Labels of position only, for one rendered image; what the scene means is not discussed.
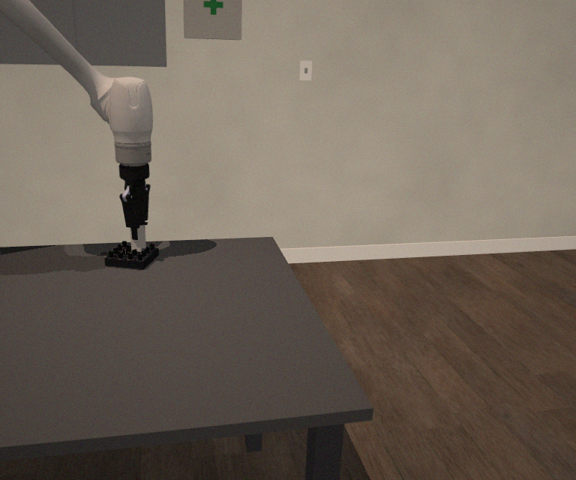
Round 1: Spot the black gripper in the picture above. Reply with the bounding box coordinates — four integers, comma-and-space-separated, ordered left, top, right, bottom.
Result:
119, 163, 150, 252

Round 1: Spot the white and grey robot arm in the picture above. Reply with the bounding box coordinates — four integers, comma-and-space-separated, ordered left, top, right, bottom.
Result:
0, 0, 153, 167

